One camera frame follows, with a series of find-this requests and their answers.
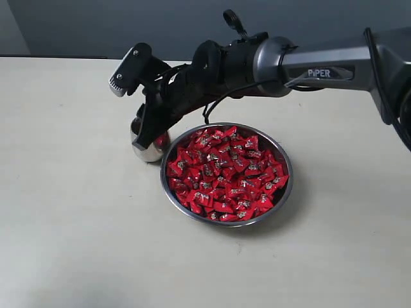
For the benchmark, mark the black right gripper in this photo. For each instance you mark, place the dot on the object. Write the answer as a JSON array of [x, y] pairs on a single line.
[[170, 94]]

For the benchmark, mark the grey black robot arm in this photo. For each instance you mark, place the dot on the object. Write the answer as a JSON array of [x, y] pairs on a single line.
[[259, 65]]

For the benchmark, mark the small steel cup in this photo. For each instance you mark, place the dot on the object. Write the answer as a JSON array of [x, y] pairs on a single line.
[[156, 149]]

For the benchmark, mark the round steel bowl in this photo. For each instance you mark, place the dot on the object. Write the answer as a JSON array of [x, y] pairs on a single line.
[[219, 154]]

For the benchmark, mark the red wrapped candy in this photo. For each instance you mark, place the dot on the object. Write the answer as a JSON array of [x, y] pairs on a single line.
[[255, 168], [179, 165], [264, 203], [223, 207], [201, 198]]

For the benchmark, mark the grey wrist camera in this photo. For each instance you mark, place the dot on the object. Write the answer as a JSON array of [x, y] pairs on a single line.
[[125, 79]]

